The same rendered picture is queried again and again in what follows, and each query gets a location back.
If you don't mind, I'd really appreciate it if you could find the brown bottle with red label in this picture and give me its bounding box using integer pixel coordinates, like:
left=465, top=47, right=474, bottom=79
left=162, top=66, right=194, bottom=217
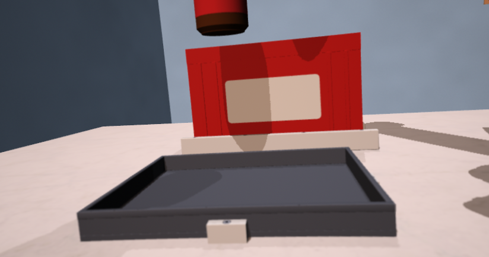
left=193, top=0, right=249, bottom=36

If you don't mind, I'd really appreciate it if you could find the dark grey shallow tray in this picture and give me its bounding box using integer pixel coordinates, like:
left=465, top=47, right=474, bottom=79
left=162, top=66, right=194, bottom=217
left=77, top=147, right=397, bottom=242

